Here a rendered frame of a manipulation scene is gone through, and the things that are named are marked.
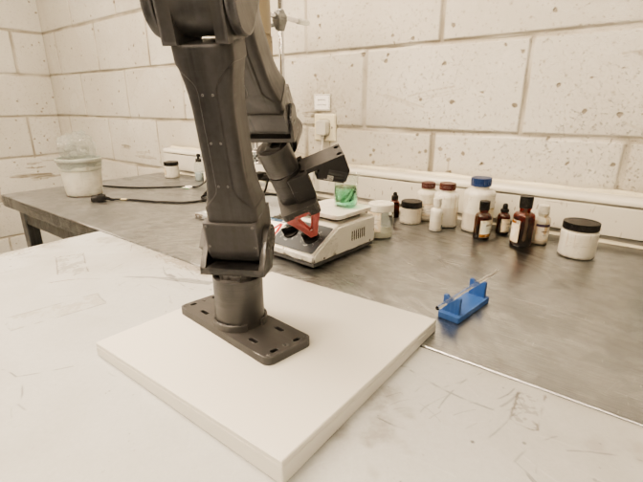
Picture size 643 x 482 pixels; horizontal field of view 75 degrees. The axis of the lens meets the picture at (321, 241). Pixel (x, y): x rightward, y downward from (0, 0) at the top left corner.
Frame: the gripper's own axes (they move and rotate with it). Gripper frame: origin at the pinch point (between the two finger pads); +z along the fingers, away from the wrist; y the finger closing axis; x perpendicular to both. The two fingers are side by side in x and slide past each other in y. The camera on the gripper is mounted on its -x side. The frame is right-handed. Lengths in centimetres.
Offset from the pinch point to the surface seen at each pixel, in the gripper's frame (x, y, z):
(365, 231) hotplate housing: -9.8, 4.1, 8.5
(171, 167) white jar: 50, 101, 19
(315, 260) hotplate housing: 1.3, -5.4, 2.5
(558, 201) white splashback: -54, 6, 23
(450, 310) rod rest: -15.6, -26.9, 2.2
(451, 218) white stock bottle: -31.6, 13.7, 23.1
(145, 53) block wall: 46, 145, -16
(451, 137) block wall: -42, 33, 14
